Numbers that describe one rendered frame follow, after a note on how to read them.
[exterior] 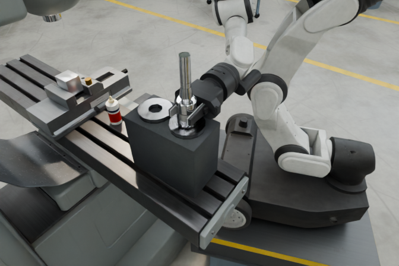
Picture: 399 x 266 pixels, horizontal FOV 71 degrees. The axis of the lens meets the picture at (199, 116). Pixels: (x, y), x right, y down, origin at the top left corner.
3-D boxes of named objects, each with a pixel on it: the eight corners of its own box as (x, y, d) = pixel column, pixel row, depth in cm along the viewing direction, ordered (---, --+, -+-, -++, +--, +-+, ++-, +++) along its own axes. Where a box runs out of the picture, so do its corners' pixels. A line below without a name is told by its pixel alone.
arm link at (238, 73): (213, 59, 72) (235, 43, 79) (201, 86, 81) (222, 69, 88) (248, 86, 70) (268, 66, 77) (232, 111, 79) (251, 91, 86)
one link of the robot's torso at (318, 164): (321, 148, 132) (330, 127, 124) (325, 182, 118) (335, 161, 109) (276, 140, 136) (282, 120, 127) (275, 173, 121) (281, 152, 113)
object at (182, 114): (192, 113, 70) (192, 94, 67) (200, 124, 67) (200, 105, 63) (174, 118, 69) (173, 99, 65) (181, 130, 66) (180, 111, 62)
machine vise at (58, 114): (108, 78, 119) (103, 54, 112) (133, 89, 113) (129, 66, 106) (30, 123, 98) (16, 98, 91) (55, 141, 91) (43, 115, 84)
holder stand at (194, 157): (159, 139, 92) (152, 89, 79) (218, 169, 83) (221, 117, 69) (133, 164, 84) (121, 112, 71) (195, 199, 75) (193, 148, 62)
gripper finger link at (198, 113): (186, 116, 62) (202, 102, 66) (187, 127, 64) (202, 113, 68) (192, 119, 61) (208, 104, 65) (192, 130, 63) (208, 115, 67)
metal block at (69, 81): (73, 84, 101) (67, 69, 97) (84, 89, 98) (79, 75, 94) (60, 91, 98) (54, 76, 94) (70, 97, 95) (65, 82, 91)
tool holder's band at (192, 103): (192, 94, 67) (191, 91, 66) (200, 105, 63) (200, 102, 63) (173, 99, 65) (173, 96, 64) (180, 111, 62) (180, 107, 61)
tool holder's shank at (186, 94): (190, 93, 65) (188, 49, 58) (195, 101, 63) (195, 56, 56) (177, 97, 64) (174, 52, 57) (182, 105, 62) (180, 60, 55)
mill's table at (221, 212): (32, 66, 142) (26, 51, 137) (249, 190, 86) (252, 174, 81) (-17, 87, 128) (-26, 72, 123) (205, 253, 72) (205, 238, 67)
